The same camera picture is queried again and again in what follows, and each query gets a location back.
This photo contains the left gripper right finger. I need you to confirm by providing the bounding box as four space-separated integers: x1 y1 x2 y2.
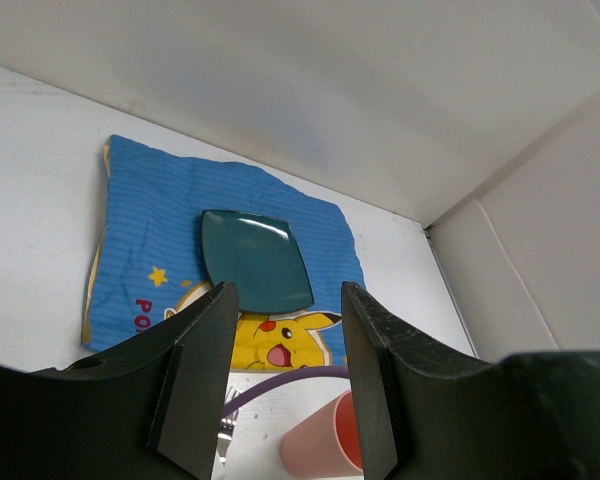
341 282 600 479

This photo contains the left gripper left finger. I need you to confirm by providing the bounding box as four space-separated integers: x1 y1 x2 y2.
0 283 239 479

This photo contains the teal plate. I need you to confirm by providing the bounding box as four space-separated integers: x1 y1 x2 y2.
201 209 315 315

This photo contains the pink plastic cup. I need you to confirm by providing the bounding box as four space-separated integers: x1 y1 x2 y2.
279 391 363 479

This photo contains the blue Pikachu cloth placemat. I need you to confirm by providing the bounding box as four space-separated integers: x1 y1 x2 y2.
82 135 364 371

